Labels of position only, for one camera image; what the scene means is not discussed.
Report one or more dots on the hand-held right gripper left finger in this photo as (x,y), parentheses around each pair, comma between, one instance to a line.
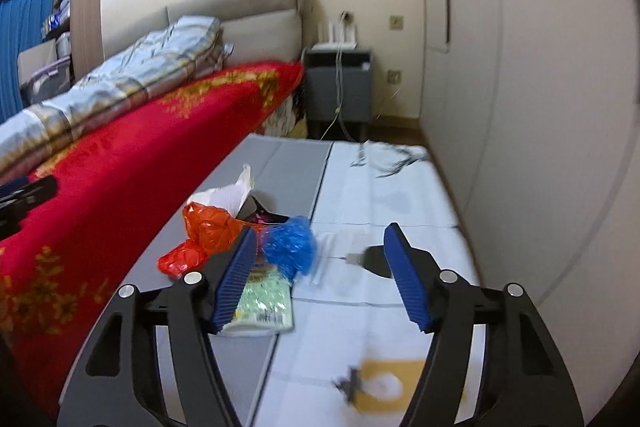
(232,287)

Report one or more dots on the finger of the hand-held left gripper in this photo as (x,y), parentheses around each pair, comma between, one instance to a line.
(30,197)

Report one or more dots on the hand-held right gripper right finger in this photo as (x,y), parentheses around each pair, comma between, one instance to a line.
(407,277)

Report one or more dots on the green snack packet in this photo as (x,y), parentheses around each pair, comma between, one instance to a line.
(265,302)

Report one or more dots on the red plastic wrapper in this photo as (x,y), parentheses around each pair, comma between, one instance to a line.
(182,259)

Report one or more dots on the orange plastic bag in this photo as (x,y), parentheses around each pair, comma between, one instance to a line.
(210,227)

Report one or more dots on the blue plastic bag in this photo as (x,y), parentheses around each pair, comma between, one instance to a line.
(290,247)

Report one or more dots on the dark snack packet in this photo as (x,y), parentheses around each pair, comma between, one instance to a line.
(265,214)

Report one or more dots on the clear plastic wrapper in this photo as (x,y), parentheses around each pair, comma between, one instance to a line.
(325,257)

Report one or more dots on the white plastic bag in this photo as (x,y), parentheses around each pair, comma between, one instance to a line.
(225,197)

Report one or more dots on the grey white deer printed tablecloth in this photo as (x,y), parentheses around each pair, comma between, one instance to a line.
(390,207)

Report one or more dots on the red floral blanket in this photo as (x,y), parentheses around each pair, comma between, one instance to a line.
(125,167)

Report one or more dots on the clear storage box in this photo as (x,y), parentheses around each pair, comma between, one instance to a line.
(45,72)

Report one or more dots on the blue curtain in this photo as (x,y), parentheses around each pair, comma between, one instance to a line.
(25,47)

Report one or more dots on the blue plaid quilt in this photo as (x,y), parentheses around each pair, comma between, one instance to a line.
(125,67)

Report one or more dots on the floral bed sheet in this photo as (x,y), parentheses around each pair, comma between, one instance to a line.
(287,119)

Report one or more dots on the grey nightstand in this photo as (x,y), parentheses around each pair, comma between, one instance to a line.
(355,87)

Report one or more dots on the wooden bookshelf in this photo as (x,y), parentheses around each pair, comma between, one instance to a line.
(87,7)

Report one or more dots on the white wardrobe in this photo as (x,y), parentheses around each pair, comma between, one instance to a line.
(525,82)

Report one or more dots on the white router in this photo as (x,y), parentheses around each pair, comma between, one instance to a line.
(335,44)

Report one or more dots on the beige padded headboard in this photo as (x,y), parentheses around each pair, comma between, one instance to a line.
(260,17)

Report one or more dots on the brass wall socket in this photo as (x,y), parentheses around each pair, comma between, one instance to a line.
(394,75)

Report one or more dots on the brass wall switch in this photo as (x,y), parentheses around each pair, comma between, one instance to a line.
(396,22)

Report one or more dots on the wall plug charger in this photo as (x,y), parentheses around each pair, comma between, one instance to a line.
(346,17)

